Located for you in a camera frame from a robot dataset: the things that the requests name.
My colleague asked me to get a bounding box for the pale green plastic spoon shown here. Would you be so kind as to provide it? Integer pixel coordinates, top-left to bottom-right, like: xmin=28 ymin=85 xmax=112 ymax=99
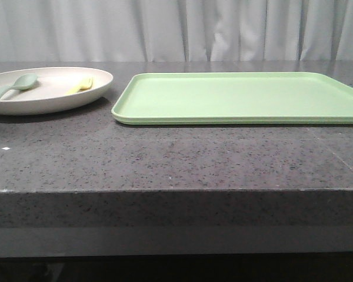
xmin=0 ymin=73 xmax=38 ymax=98

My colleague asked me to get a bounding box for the light green serving tray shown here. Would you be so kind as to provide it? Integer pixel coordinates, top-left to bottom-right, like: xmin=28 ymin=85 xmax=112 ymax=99
xmin=112 ymin=72 xmax=353 ymax=125

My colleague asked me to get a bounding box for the grey pleated curtain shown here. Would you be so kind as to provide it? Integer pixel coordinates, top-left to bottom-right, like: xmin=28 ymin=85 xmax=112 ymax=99
xmin=0 ymin=1 xmax=353 ymax=62

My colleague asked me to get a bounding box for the yellow plastic fork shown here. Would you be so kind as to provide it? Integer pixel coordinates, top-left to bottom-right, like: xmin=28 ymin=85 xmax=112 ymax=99
xmin=65 ymin=77 xmax=94 ymax=95

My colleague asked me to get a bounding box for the beige round plate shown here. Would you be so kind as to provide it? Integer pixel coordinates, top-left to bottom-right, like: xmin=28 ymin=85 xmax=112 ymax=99
xmin=0 ymin=66 xmax=114 ymax=116

